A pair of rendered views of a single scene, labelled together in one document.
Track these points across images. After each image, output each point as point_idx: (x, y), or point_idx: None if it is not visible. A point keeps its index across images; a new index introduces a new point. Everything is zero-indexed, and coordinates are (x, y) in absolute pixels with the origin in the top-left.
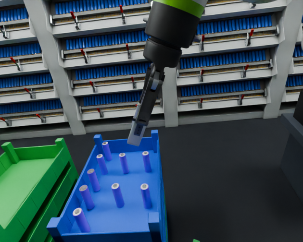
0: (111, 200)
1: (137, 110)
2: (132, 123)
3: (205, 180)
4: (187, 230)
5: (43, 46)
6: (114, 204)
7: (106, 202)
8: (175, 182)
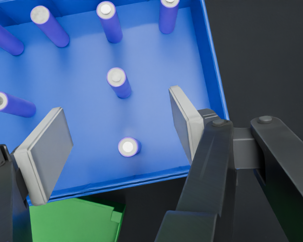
0: (36, 86)
1: (182, 118)
2: (171, 90)
3: (276, 229)
4: (158, 194)
5: None
6: (26, 96)
7: (29, 77)
8: None
